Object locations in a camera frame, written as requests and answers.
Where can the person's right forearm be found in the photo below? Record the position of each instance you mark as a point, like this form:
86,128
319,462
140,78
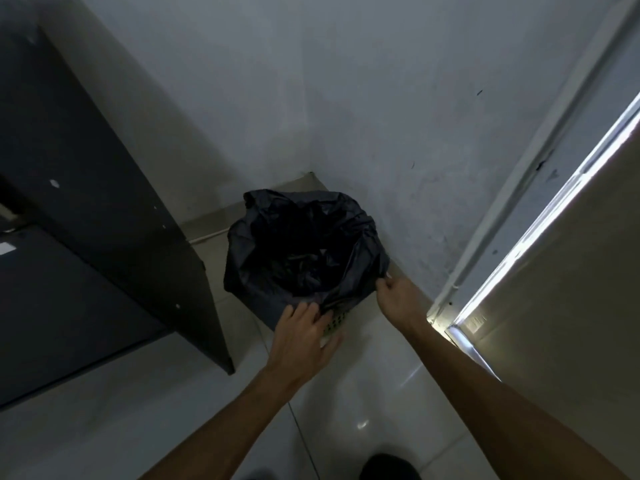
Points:
500,414

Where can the black plastic trash bag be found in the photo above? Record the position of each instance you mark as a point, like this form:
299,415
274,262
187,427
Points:
295,244

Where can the white door frame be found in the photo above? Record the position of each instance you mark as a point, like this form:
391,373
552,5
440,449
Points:
530,159

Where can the person's dark shoe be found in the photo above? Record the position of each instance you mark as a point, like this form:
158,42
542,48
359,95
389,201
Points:
390,468

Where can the person's left thumb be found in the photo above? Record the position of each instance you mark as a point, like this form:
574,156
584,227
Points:
335,340

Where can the person's right hand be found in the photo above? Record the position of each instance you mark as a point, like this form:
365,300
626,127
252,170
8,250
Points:
404,304

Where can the beige door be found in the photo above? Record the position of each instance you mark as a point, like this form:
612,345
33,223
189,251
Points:
565,304

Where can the person's left forearm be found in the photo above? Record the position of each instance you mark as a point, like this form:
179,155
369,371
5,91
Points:
225,434

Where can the black wooden desk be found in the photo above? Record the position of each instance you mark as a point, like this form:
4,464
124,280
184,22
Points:
90,219

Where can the perforated plastic waste bin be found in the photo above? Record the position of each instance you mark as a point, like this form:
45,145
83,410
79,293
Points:
334,322

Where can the person's right fingers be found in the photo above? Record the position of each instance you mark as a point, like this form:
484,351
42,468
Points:
386,287

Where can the person's left hand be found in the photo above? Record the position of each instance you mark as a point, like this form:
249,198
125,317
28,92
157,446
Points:
300,349

